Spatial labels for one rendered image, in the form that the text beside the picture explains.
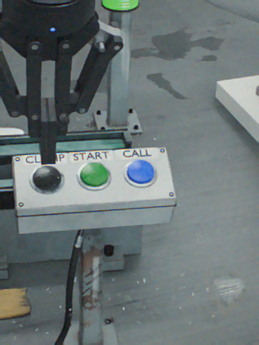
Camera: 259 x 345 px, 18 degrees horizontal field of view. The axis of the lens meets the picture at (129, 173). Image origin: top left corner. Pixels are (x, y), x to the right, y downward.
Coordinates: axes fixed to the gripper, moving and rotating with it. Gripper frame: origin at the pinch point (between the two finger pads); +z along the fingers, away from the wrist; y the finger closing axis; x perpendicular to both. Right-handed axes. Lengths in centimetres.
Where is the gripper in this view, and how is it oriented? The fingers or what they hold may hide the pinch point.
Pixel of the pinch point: (47, 132)
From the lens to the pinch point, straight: 79.8
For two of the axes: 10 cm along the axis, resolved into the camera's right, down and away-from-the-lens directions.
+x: 1.4, 8.2, -5.6
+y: -9.9, 0.6, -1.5
